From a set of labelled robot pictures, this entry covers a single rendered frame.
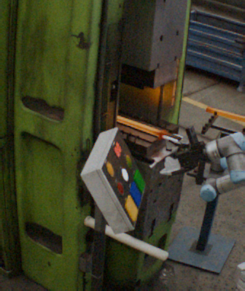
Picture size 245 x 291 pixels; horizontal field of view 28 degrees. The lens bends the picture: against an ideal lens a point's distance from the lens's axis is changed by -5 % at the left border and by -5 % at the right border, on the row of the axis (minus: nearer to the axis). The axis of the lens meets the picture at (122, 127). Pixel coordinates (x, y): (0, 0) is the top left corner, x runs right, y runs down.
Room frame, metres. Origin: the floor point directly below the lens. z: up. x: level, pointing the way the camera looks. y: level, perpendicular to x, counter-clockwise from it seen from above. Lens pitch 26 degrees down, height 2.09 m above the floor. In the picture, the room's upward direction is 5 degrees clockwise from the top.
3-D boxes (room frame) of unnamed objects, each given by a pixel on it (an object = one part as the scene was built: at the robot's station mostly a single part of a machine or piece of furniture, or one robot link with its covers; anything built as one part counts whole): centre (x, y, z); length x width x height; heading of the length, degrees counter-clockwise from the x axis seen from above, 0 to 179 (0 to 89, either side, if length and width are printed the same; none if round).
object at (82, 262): (1.96, 0.12, 0.36); 0.09 x 0.07 x 0.12; 148
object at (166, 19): (2.35, -0.02, 1.56); 0.42 x 0.39 x 0.40; 58
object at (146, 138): (2.31, 0.00, 0.96); 0.42 x 0.20 x 0.09; 58
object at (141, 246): (1.86, -0.07, 0.62); 0.44 x 0.05 x 0.05; 58
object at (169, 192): (2.36, -0.02, 0.69); 0.56 x 0.38 x 0.45; 58
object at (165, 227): (2.36, -0.02, 0.23); 0.55 x 0.37 x 0.47; 58
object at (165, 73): (2.31, 0.00, 1.32); 0.42 x 0.20 x 0.10; 58
